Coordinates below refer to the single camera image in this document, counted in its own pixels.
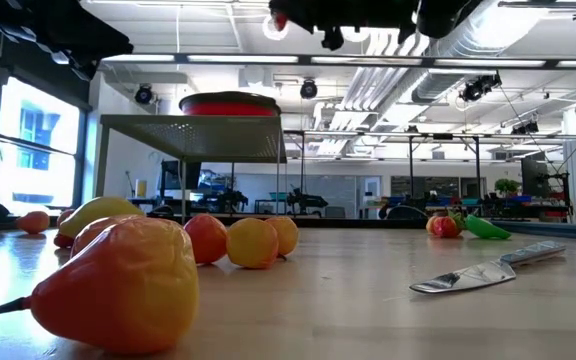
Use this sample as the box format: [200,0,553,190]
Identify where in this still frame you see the orange red pear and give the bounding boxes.
[431,215,462,240]

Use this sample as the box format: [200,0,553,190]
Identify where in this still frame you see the black monitor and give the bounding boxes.
[520,158,550,199]
[160,159,203,192]

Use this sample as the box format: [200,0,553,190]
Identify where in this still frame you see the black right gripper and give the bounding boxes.
[267,0,419,52]

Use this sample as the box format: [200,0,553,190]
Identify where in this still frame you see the black background rack frame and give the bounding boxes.
[282,128,576,202]

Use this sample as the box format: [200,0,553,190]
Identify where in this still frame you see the white ring light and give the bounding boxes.
[261,13,290,42]

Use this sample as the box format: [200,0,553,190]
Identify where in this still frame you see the green fruit piece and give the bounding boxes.
[464,213,513,241]

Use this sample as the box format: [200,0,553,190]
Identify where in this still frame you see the red collapsible colander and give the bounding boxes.
[178,90,283,118]

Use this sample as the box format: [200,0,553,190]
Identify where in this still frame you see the green potted plant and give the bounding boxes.
[493,177,521,199]

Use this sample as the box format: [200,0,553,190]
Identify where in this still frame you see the black clamp handle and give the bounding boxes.
[386,204,430,229]
[147,203,175,219]

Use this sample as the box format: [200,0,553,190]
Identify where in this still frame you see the white ceiling pipe bundle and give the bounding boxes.
[312,27,437,157]

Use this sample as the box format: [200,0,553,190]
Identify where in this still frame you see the green perforated metal shelf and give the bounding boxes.
[95,113,289,226]

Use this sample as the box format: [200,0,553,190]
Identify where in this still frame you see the black ceiling spotlight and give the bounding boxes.
[134,83,155,106]
[299,78,319,101]

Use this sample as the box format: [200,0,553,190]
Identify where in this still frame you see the yellow mango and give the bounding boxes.
[57,196,147,240]

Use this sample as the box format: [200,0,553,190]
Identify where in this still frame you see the black ceiling camera cluster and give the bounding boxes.
[457,71,503,104]

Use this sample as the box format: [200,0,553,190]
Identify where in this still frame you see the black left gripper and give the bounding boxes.
[17,0,134,81]

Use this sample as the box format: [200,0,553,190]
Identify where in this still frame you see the silver toy knife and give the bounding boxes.
[408,239,568,295]

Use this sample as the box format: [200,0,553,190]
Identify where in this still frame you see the silver ventilation duct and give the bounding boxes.
[407,0,527,105]

